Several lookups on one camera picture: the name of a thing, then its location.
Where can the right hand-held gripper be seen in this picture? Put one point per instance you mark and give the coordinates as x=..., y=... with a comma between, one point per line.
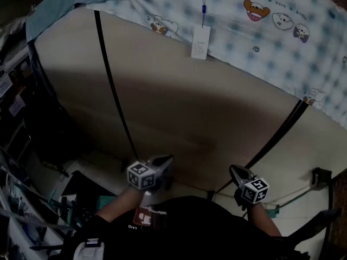
x=254, y=189

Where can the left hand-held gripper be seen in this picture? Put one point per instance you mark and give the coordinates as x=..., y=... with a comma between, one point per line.
x=142, y=175

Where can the person's left forearm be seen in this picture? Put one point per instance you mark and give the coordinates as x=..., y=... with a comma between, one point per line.
x=122, y=202

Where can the person's right forearm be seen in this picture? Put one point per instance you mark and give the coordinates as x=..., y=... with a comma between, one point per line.
x=263, y=218

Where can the black cabinet foot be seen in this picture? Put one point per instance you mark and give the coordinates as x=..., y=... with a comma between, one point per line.
x=210, y=194
x=125, y=164
x=168, y=183

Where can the person's black shirt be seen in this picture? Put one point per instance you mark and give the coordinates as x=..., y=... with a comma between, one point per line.
x=203, y=231

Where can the teal plastic piece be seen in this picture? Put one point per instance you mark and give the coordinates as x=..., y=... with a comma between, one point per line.
x=105, y=201

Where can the black caster wheel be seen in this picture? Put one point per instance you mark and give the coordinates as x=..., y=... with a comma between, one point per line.
x=321, y=179

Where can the black folding cart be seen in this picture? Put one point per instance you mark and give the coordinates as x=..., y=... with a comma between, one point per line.
x=81, y=184

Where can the white body-worn pouch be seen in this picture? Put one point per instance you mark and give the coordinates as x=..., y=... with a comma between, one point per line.
x=86, y=250

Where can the white hang tag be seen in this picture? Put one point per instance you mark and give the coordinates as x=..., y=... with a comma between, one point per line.
x=200, y=42

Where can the checked cartoon print cloth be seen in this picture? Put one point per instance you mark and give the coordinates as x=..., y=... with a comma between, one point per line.
x=244, y=36

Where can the dark storage shelf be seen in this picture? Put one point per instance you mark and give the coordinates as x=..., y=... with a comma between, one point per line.
x=21, y=139

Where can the white paper note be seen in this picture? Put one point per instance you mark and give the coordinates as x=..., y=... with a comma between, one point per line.
x=16, y=106
x=5, y=85

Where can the white shelf rack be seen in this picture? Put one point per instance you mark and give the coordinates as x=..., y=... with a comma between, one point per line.
x=19, y=234

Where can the plain blue cloth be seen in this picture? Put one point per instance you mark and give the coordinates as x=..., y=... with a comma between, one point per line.
x=54, y=9

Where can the silver foil sheet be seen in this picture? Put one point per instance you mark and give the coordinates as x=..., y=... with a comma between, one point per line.
x=11, y=39

